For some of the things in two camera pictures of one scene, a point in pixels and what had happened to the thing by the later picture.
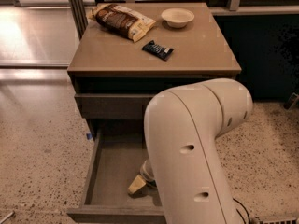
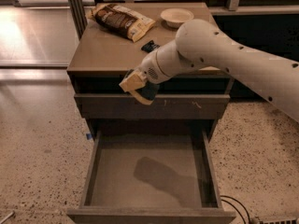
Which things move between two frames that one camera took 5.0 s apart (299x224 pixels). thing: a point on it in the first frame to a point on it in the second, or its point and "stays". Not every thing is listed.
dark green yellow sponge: [151, 182] to [148, 93]
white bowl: [177, 17] stays
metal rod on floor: [11, 214] stays
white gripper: [146, 173] to [149, 68]
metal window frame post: [78, 9] stays
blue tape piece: [89, 136] stays
